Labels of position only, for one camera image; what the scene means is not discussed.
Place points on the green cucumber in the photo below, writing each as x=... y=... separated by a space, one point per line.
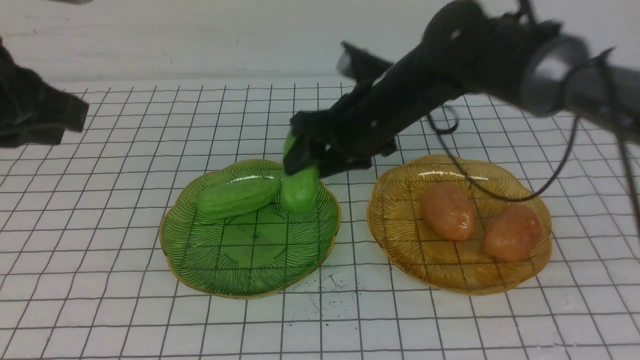
x=237 y=196
x=299 y=191

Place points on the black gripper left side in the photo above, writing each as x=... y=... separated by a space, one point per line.
x=32 y=111

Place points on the orange potato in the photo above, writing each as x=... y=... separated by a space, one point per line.
x=512 y=233
x=448 y=211

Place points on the green glass plate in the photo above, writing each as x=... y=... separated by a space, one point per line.
x=249 y=255

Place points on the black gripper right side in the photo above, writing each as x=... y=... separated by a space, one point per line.
x=348 y=135

